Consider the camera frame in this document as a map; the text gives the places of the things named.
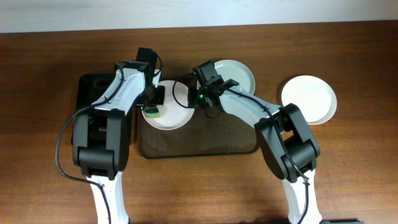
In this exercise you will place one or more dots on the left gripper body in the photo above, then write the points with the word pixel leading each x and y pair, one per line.
pixel 157 97

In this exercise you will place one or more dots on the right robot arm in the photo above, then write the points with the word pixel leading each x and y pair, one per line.
pixel 288 145

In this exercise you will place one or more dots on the black rectangular sponge tray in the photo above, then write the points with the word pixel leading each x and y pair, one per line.
pixel 91 87

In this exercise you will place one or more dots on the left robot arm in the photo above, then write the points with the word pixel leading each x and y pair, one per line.
pixel 102 162

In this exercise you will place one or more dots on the white plate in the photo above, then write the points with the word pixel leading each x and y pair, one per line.
pixel 314 97
pixel 238 79
pixel 171 114

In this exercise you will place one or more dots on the brown serving tray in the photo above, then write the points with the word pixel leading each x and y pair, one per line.
pixel 201 136

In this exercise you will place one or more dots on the green yellow sponge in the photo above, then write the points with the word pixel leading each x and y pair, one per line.
pixel 151 112

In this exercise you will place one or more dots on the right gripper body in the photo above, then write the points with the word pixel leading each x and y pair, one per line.
pixel 193 98

